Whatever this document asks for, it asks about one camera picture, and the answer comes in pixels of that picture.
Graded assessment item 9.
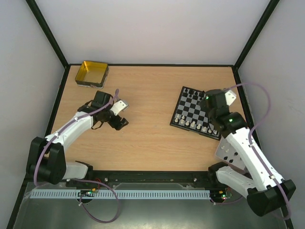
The black and white chessboard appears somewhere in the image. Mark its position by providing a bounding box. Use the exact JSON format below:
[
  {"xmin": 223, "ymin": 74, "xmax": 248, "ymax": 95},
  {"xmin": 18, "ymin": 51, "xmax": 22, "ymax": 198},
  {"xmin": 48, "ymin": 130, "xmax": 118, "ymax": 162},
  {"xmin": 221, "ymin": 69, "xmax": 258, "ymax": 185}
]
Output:
[{"xmin": 170, "ymin": 86, "xmax": 221, "ymax": 140}]

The grey tray of chess pieces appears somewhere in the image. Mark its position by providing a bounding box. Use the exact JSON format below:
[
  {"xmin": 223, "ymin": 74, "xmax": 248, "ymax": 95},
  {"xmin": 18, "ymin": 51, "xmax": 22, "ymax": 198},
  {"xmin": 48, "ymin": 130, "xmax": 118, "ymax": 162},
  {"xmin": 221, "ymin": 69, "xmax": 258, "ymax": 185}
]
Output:
[{"xmin": 215, "ymin": 137, "xmax": 246, "ymax": 172}]

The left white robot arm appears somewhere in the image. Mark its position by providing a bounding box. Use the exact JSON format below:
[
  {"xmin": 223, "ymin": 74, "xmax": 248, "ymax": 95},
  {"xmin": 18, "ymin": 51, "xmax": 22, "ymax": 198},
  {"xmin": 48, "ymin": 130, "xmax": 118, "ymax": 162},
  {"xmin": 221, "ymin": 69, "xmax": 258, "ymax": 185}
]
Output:
[{"xmin": 26, "ymin": 89, "xmax": 129, "ymax": 186}]

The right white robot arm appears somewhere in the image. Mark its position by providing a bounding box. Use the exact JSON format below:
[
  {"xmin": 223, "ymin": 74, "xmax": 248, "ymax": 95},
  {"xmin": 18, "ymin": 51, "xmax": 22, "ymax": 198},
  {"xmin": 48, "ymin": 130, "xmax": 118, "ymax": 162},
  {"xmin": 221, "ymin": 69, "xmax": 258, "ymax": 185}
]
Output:
[{"xmin": 200, "ymin": 89, "xmax": 296, "ymax": 217}]

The yellow square metal tin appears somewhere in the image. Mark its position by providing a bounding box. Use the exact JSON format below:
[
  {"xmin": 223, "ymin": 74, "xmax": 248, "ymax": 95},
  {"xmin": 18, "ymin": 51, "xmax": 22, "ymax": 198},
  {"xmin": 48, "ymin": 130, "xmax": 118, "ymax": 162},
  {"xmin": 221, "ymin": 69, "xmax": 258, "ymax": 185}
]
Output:
[{"xmin": 75, "ymin": 61, "xmax": 109, "ymax": 89}]

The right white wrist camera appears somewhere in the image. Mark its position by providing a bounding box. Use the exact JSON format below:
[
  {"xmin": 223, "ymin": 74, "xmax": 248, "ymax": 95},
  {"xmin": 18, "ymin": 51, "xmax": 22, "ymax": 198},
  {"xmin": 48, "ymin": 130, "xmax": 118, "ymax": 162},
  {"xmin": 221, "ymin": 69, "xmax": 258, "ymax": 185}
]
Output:
[{"xmin": 224, "ymin": 89, "xmax": 236, "ymax": 106}]

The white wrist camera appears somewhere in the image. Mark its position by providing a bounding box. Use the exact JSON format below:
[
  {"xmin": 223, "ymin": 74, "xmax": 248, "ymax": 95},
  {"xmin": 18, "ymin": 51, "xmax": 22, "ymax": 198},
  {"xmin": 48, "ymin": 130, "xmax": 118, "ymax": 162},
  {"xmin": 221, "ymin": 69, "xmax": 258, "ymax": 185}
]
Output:
[
  {"xmin": 110, "ymin": 100, "xmax": 129, "ymax": 116},
  {"xmin": 224, "ymin": 89, "xmax": 236, "ymax": 106}
]

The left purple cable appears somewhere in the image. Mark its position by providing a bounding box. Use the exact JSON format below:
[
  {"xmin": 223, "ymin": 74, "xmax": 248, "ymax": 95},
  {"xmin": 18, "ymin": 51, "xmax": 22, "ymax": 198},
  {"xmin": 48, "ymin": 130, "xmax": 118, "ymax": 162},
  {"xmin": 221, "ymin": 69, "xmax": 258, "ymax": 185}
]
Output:
[{"xmin": 33, "ymin": 88, "xmax": 120, "ymax": 224}]

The purple cable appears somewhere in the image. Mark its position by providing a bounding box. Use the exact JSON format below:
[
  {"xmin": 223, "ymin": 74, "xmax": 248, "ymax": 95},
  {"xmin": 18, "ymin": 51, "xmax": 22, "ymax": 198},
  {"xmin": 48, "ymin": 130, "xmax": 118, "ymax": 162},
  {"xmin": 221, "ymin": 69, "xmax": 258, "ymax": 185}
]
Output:
[
  {"xmin": 33, "ymin": 88, "xmax": 120, "ymax": 224},
  {"xmin": 213, "ymin": 82, "xmax": 293, "ymax": 221}
]

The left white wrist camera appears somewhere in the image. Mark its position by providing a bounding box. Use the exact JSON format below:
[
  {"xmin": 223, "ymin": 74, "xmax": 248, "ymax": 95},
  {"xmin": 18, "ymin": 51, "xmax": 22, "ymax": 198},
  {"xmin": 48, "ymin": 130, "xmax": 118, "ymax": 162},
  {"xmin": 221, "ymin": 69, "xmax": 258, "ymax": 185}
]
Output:
[{"xmin": 110, "ymin": 100, "xmax": 129, "ymax": 116}]

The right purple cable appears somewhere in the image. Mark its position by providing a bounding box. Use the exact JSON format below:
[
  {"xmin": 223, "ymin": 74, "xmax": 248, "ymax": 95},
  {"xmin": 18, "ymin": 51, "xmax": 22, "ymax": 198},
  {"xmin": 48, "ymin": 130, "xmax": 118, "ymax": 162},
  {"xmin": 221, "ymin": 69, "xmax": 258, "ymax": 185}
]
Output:
[{"xmin": 213, "ymin": 82, "xmax": 293, "ymax": 221}]

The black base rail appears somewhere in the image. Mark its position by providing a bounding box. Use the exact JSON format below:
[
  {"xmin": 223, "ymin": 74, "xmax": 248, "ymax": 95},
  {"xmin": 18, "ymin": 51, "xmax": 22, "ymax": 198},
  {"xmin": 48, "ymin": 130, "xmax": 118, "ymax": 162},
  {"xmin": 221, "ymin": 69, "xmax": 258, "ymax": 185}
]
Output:
[{"xmin": 65, "ymin": 169, "xmax": 236, "ymax": 188}]

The light blue slotted cable duct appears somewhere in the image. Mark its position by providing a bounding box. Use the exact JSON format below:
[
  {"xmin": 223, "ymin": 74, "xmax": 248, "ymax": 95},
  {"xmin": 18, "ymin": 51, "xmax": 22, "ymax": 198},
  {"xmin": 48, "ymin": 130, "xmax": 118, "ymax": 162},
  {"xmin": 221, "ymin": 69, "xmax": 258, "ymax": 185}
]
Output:
[{"xmin": 30, "ymin": 189, "xmax": 210, "ymax": 199}]

